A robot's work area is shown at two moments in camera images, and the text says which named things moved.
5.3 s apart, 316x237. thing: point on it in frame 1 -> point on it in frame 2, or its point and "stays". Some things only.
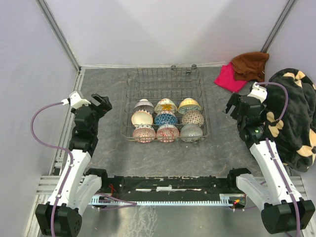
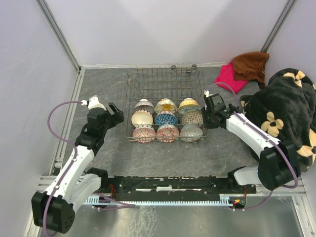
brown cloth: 250,66 stays
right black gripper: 233,100 -> 205,111
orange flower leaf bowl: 165,104 stays
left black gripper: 103,106 -> 115,118
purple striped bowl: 144,104 stays
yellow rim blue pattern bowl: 187,104 stays
